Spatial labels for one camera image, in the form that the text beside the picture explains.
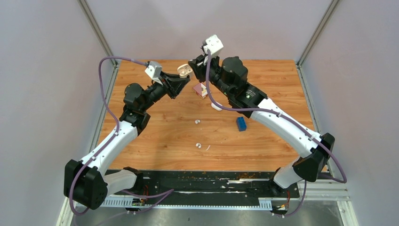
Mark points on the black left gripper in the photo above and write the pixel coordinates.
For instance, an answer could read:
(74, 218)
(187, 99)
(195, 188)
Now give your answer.
(173, 84)

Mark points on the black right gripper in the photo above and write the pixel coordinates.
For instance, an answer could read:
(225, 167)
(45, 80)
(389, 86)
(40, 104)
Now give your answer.
(199, 67)

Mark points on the white earbud charging case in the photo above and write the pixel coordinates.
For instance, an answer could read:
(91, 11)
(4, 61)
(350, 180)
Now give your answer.
(184, 71)

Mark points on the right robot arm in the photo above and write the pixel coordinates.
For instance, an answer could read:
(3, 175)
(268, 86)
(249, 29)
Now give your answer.
(230, 77)

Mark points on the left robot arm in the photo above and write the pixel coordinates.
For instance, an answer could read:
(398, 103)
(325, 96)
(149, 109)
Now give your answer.
(86, 180)

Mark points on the playing card box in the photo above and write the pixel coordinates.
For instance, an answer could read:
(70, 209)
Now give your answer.
(200, 90)

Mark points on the blue building block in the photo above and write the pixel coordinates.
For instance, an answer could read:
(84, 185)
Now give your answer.
(241, 124)

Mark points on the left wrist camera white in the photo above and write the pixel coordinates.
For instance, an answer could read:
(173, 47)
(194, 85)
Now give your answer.
(153, 70)

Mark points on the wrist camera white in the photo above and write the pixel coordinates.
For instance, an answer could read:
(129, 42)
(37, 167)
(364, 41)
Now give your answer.
(212, 46)
(153, 70)

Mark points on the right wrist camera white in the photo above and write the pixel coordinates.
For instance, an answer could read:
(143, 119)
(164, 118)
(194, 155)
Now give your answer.
(212, 46)

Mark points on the left aluminium corner post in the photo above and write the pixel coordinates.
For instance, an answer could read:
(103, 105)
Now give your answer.
(95, 26)

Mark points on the aluminium corner post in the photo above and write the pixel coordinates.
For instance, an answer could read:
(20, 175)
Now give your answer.
(318, 31)
(95, 26)

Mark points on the right aluminium corner post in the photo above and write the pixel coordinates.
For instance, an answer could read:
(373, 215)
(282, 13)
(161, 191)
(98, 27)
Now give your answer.
(318, 31)

